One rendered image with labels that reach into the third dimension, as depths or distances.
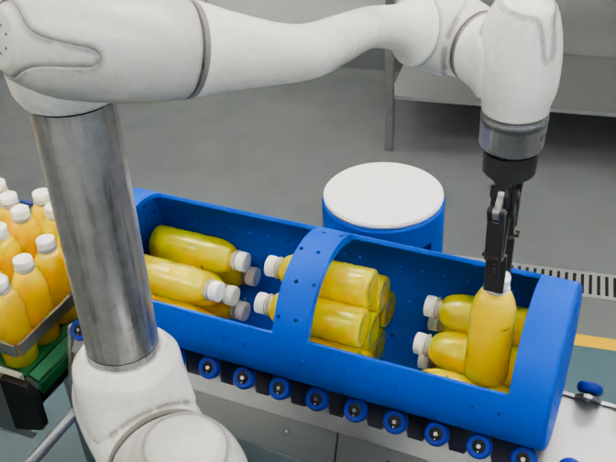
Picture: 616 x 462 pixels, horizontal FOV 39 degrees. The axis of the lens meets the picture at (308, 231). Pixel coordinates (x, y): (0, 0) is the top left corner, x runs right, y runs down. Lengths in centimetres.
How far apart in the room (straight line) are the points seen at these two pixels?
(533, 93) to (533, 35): 8
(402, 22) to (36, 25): 54
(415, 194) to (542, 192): 205
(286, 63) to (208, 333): 75
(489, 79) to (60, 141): 53
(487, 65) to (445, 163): 305
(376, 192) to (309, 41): 110
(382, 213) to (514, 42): 90
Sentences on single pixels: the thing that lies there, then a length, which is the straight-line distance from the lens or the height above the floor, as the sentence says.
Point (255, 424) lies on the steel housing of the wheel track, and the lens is 170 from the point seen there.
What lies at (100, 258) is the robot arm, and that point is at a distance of 110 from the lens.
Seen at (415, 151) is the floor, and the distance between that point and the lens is 427.
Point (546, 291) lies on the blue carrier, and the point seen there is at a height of 123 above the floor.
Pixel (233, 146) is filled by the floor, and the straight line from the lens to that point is 438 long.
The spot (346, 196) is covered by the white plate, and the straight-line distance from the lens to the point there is 200.
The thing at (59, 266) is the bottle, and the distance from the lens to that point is 187.
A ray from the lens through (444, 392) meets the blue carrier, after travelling 142.
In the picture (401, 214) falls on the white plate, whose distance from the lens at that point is 194.
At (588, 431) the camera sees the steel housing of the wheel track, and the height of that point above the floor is 93.
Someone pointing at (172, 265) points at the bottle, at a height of 115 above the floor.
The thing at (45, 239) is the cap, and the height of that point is 110.
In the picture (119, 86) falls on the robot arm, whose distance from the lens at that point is 83.
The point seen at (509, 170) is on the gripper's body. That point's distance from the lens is 120.
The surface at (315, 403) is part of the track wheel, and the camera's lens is 160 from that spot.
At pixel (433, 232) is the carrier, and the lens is 197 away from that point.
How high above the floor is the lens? 211
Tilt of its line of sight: 35 degrees down
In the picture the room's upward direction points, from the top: 3 degrees counter-clockwise
